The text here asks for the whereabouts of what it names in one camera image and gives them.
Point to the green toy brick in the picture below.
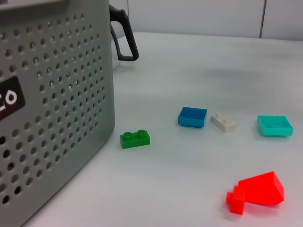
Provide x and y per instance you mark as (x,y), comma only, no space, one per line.
(135,140)

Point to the blue square toy plate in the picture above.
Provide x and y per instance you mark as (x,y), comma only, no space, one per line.
(193,117)

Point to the white toy brick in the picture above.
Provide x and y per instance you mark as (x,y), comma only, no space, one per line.
(223,123)

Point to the teal square toy plate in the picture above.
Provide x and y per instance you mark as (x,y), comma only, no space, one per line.
(274,125)

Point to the long red toy brick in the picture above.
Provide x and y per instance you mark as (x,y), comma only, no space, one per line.
(260,189)

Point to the grey perforated storage basket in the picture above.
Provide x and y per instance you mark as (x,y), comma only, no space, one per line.
(59,106)

